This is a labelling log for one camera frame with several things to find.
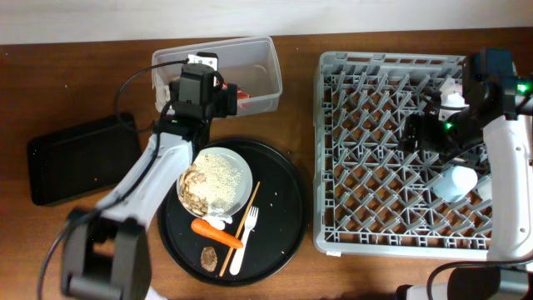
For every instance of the grey dishwasher rack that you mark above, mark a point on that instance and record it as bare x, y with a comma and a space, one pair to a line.
372, 198

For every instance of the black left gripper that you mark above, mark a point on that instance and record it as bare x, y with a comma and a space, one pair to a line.
226, 99

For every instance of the white plastic fork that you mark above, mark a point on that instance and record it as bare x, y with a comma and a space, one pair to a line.
250, 223

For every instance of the pink bowl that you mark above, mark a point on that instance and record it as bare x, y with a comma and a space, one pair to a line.
451, 94

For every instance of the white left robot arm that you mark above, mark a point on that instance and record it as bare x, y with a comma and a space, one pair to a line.
105, 253

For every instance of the black rectangular bin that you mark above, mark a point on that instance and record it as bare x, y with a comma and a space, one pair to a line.
76, 161

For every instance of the grey bowl with food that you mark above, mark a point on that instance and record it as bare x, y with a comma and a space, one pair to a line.
218, 183

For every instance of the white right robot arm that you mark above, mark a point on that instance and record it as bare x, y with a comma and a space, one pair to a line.
507, 271

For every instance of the red snack wrapper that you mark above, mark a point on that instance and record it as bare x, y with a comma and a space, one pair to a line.
241, 94

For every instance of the clear plastic waste bin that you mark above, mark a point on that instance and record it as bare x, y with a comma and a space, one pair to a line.
250, 62

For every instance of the brown nut shell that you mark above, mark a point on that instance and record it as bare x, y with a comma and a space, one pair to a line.
209, 259

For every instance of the round black tray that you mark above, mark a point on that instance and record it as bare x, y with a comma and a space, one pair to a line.
280, 228

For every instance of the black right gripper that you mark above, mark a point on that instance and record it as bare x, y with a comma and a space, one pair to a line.
425, 122

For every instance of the orange carrot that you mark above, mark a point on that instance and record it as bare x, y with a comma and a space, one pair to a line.
203, 228

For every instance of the white cup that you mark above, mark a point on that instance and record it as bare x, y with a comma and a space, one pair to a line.
455, 183
484, 190

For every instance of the small white tissue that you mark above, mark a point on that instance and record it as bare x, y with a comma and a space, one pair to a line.
218, 222

